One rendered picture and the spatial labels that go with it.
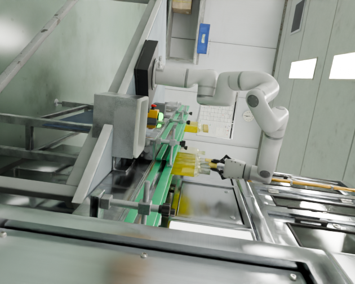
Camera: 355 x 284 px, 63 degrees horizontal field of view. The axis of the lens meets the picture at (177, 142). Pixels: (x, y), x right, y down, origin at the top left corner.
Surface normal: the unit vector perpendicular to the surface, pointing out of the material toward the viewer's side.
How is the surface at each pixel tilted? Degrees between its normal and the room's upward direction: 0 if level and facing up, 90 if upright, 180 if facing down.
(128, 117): 90
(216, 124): 90
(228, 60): 90
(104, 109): 90
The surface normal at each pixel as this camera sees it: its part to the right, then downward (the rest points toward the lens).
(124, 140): -0.07, 0.22
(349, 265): 0.11, -0.97
